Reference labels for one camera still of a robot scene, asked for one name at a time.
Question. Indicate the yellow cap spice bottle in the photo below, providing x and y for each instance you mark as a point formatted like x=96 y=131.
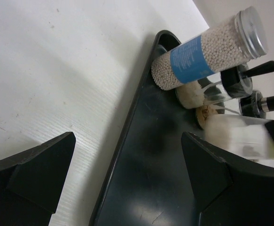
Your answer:
x=247 y=137

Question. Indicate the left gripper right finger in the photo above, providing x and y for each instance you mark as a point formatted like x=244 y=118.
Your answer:
x=229 y=190

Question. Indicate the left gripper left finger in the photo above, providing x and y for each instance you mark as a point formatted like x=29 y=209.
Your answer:
x=31 y=182

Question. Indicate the silver cap blue label bottle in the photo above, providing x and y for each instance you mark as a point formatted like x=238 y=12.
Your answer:
x=235 y=41

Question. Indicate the black cap spice bottle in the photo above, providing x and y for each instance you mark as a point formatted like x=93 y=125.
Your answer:
x=234 y=83
x=255 y=105

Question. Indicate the black cap spice bottle front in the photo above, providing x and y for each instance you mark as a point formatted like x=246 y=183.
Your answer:
x=234 y=83

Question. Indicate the black plastic tray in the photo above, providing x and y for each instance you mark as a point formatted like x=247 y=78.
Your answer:
x=147 y=182

